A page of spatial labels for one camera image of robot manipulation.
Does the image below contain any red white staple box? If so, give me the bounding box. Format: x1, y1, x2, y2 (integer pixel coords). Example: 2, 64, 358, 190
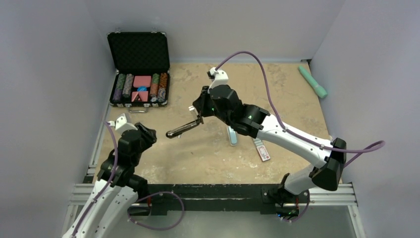
253, 138, 271, 162

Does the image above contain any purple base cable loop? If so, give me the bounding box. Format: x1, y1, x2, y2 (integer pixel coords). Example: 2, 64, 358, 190
127, 192, 185, 231

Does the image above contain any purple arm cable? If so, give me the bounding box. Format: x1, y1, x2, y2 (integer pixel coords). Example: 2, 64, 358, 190
70, 120, 119, 238
214, 51, 386, 169

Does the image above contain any pink playing card deck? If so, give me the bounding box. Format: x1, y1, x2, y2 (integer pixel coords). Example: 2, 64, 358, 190
133, 75, 152, 88

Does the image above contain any black stapler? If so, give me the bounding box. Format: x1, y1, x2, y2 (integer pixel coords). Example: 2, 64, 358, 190
166, 106, 204, 139

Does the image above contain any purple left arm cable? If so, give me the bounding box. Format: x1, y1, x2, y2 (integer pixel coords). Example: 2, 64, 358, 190
70, 120, 119, 238

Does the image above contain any mint green tube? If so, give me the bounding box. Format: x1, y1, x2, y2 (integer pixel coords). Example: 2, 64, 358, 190
298, 66, 328, 99

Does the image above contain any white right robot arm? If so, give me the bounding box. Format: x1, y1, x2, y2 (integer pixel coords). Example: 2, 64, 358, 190
192, 85, 346, 202

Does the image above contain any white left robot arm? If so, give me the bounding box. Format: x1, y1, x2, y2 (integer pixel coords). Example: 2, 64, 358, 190
63, 122, 157, 238

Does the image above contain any black poker chip case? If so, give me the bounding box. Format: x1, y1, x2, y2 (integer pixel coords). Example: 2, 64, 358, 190
107, 31, 171, 108

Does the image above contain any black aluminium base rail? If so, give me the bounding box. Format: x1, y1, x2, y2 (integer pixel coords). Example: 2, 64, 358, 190
67, 182, 358, 218

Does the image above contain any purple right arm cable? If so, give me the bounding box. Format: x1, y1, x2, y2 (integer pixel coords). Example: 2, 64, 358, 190
214, 51, 386, 169

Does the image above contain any light blue stapler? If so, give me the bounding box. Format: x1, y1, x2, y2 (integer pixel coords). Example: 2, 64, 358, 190
227, 126, 238, 146

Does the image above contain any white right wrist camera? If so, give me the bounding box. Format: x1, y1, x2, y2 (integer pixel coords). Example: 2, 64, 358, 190
207, 67, 229, 89

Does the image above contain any blue dealer button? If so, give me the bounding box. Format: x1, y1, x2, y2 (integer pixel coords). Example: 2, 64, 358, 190
137, 86, 148, 92

